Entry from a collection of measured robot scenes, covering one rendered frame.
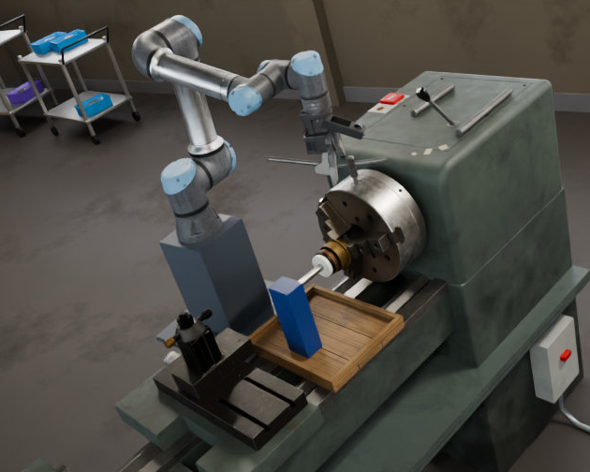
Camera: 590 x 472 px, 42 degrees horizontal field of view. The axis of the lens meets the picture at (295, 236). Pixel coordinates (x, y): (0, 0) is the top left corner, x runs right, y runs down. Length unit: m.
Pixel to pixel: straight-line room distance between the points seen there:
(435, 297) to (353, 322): 0.26
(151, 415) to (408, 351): 0.75
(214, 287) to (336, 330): 0.45
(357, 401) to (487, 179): 0.74
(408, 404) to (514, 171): 0.78
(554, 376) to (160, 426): 1.39
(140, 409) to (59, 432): 1.69
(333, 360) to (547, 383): 0.95
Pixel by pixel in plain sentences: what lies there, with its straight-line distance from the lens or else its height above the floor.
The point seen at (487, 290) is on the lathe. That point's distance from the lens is 2.43.
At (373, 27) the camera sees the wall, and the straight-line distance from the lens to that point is 5.70.
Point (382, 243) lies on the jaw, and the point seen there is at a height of 1.11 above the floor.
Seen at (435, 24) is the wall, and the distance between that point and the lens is 5.42.
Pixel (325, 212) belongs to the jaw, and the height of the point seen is 1.18.
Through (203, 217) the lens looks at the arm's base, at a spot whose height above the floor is 1.16.
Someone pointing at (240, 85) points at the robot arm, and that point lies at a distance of 1.99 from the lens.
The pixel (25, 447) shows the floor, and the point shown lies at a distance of 3.87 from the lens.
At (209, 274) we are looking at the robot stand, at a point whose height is 1.01.
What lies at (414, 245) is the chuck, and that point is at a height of 1.05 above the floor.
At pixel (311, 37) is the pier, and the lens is 5.93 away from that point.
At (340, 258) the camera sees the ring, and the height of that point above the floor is 1.09.
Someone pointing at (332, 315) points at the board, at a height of 0.88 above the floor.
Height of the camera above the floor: 2.24
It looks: 30 degrees down
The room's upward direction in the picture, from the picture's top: 18 degrees counter-clockwise
